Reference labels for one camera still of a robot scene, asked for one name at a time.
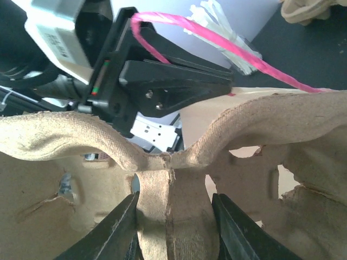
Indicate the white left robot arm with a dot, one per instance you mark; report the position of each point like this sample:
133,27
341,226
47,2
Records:
31,83

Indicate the stacked pulp cup carriers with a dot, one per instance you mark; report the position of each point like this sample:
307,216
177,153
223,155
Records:
305,11

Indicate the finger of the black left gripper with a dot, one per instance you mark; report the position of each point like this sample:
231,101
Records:
158,89
189,51

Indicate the brown pulp cup carrier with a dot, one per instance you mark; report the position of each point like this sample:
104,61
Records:
62,173

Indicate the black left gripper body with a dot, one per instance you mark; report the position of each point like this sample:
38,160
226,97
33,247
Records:
104,97

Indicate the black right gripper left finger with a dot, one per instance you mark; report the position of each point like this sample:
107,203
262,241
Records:
115,237

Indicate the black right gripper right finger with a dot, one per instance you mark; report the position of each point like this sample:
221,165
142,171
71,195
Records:
241,238

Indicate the cream paper bag pink sides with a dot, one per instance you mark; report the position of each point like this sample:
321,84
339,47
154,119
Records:
244,81

